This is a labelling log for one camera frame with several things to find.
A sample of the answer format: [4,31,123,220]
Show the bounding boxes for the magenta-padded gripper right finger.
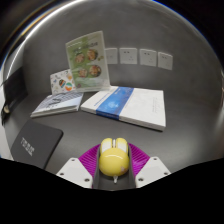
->
[128,143,172,189]

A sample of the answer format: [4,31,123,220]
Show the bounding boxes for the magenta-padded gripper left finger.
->
[55,143,103,190]

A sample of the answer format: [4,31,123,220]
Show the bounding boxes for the yellow computer mouse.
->
[98,137,131,184]

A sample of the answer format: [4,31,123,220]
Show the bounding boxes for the white book with blue band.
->
[80,85,167,132]

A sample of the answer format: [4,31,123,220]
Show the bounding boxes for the grey striped booklet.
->
[30,91,84,119]

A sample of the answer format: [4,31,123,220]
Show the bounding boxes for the small colourful printed card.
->
[49,68,77,96]

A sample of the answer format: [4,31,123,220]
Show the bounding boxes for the green menu in acrylic stand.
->
[65,30,111,93]

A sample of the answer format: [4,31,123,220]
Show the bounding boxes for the row of white wall sockets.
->
[104,47,174,71]

